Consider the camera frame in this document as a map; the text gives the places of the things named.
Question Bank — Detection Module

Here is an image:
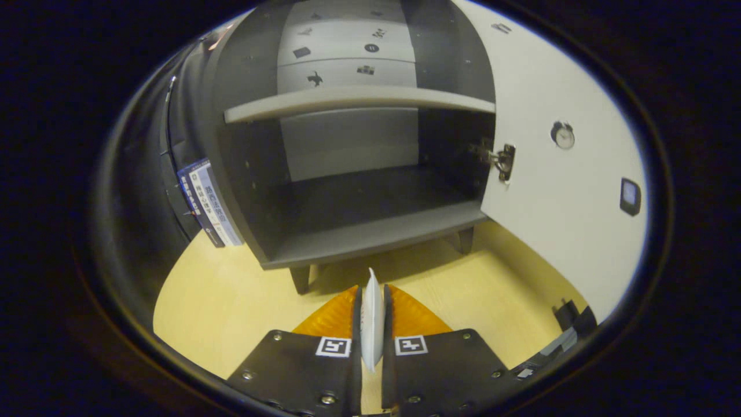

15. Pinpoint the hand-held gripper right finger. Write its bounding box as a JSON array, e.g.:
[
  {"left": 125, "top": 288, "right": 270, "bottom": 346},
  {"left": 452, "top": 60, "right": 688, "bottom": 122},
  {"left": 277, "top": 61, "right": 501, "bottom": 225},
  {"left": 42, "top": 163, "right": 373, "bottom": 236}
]
[{"left": 379, "top": 284, "right": 522, "bottom": 416}]

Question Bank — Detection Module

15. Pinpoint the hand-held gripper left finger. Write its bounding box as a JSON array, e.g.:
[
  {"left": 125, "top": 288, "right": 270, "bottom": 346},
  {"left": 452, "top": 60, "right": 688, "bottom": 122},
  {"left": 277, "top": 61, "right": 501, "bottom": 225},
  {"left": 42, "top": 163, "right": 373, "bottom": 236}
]
[{"left": 226, "top": 285, "right": 364, "bottom": 417}]

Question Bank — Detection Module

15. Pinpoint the white and blue tube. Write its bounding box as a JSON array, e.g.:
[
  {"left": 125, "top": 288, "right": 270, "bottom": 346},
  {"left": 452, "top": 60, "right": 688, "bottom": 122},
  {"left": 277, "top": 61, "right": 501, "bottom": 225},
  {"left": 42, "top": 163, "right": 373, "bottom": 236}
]
[{"left": 359, "top": 268, "right": 387, "bottom": 374}]

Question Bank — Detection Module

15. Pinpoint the dark grey cabinet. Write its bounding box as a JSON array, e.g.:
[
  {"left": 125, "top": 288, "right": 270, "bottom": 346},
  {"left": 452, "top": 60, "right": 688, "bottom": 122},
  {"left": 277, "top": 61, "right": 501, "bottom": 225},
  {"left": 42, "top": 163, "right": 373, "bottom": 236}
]
[{"left": 200, "top": 0, "right": 498, "bottom": 295}]

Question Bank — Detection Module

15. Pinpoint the black table clamp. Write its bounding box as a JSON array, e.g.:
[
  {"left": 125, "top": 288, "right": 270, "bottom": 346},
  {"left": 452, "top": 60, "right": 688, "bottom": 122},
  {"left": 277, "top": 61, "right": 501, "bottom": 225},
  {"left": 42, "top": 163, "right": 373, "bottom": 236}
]
[{"left": 553, "top": 298, "right": 598, "bottom": 339}]

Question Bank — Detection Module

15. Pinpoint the white spine book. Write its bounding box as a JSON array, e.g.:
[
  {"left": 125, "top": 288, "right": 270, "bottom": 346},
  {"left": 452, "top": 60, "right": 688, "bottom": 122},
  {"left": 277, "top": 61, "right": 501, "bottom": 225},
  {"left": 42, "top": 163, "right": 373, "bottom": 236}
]
[{"left": 188, "top": 159, "right": 245, "bottom": 247}]

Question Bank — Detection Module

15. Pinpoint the blue spine book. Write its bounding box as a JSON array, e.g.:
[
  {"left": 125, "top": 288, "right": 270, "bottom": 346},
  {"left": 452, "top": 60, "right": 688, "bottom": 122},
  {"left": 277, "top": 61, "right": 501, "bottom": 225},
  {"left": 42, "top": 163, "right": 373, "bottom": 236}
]
[{"left": 177, "top": 168, "right": 226, "bottom": 248}]

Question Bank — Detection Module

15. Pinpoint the metal door hinge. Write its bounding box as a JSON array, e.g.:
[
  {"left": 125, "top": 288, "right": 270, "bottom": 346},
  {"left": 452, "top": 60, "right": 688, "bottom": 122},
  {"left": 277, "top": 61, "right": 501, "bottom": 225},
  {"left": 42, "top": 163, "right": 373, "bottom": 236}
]
[{"left": 469, "top": 139, "right": 517, "bottom": 185}]

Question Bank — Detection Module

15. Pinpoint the black backdrop cloth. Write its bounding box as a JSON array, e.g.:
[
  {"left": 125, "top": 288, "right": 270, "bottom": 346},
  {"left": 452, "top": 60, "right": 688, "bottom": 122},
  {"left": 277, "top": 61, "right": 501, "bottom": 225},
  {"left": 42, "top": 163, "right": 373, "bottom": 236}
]
[{"left": 93, "top": 32, "right": 215, "bottom": 331}]

